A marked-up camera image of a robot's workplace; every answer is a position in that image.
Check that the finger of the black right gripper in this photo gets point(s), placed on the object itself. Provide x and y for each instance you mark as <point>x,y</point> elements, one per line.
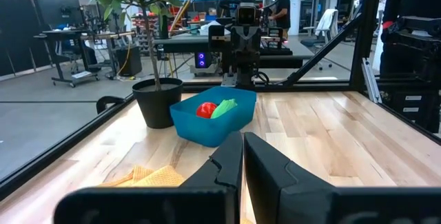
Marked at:
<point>251,41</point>
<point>242,41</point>

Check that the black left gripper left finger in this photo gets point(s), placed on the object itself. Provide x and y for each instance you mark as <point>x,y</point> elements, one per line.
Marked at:
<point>227,162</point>

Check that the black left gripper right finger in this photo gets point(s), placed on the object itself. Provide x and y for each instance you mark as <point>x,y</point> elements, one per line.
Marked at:
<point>268,179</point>

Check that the green ribbed toy vegetable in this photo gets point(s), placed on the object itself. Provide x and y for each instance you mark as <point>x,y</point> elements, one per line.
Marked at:
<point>225,107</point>

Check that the red toy tomato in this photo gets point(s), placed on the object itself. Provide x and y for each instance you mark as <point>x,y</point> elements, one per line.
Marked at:
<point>206,110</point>

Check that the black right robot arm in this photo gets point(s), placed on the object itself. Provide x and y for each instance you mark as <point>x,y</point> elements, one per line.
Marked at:
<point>245,74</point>

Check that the computer with purple lights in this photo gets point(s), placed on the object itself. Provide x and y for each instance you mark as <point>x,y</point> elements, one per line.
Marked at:
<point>201,60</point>

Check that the grey desk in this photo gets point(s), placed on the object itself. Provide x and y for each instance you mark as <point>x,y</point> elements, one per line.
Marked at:
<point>186,41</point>

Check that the blue plastic container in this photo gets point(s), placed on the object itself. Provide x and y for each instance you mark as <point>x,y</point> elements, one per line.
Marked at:
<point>206,131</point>

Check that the chair with white cloth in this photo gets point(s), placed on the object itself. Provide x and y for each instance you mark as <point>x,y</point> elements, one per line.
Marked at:
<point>327,22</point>

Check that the black plant pot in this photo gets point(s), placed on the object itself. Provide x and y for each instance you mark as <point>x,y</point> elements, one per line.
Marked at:
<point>156,107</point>

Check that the black computer tower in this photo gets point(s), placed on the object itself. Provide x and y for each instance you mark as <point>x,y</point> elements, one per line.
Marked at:
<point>129,60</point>

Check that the silver aluminium profile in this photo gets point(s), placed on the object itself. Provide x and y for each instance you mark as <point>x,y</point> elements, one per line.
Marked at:
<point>370,79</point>

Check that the black rolling desk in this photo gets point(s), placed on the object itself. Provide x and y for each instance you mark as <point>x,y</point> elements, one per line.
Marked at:
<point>79,36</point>

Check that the black computer monitor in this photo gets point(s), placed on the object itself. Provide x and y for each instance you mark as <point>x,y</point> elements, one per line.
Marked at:
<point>60,12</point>

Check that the black cabinet with labels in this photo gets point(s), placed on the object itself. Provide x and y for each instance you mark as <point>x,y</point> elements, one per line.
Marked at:
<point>413,110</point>

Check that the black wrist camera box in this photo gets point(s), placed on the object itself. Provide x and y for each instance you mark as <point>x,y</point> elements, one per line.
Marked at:
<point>247,13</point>

